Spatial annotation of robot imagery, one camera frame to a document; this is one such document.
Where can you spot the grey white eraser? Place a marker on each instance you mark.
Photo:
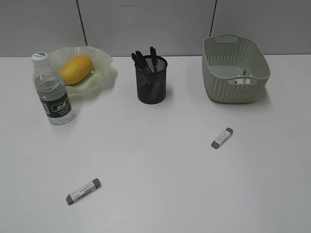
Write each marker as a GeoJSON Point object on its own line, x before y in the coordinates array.
{"type": "Point", "coordinates": [156, 88]}
{"type": "Point", "coordinates": [83, 191]}
{"type": "Point", "coordinates": [222, 138]}

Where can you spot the black marker pen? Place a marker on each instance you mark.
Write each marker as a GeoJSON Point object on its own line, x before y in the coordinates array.
{"type": "Point", "coordinates": [142, 59]}
{"type": "Point", "coordinates": [136, 59]}
{"type": "Point", "coordinates": [153, 57]}

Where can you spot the yellow mango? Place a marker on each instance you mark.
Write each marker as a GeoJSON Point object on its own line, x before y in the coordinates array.
{"type": "Point", "coordinates": [76, 69]}

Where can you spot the white waste paper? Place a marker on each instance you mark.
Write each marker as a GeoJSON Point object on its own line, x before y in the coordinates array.
{"type": "Point", "coordinates": [245, 77]}

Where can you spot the clear plastic water bottle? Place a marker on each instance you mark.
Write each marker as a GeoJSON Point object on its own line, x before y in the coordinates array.
{"type": "Point", "coordinates": [51, 90]}

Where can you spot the black mesh pen holder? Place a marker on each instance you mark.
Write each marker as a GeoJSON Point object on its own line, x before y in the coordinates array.
{"type": "Point", "coordinates": [151, 86]}

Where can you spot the pale green woven plastic basket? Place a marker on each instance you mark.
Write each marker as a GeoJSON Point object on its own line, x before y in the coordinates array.
{"type": "Point", "coordinates": [224, 57]}

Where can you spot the grey white eraser front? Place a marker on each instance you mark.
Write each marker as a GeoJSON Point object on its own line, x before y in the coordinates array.
{"type": "Point", "coordinates": [83, 191]}

